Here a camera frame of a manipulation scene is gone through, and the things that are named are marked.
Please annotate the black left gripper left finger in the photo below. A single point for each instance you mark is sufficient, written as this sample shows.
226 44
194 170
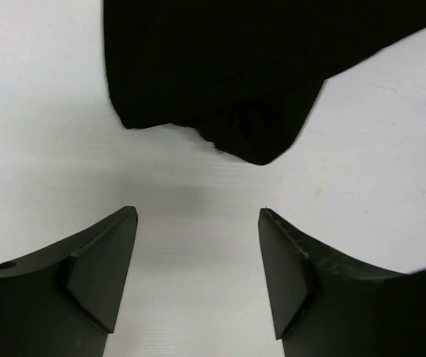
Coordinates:
64 299

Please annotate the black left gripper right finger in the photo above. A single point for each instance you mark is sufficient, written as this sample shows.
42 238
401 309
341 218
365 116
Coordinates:
326 303

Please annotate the black skirt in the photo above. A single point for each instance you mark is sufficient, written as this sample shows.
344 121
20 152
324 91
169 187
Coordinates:
244 74

